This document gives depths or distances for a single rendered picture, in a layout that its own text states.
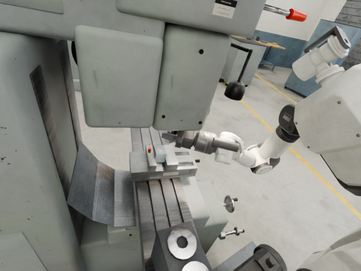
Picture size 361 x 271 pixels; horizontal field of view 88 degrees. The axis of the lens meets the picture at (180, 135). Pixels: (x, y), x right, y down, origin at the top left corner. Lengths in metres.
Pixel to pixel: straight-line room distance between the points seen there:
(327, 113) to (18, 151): 0.69
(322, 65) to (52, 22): 0.64
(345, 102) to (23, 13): 0.65
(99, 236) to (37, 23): 0.88
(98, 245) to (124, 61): 0.85
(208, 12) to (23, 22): 0.36
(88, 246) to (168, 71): 0.86
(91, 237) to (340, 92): 1.07
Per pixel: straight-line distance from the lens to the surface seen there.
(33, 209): 0.66
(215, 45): 0.54
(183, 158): 1.04
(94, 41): 0.47
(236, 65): 5.16
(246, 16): 0.54
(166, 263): 0.63
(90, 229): 1.10
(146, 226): 0.87
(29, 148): 0.50
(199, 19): 0.49
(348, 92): 0.53
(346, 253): 0.73
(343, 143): 0.57
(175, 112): 0.58
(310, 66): 0.65
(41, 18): 0.49
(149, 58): 0.48
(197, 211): 1.04
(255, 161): 0.94
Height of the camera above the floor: 1.68
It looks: 36 degrees down
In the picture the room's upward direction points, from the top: 14 degrees clockwise
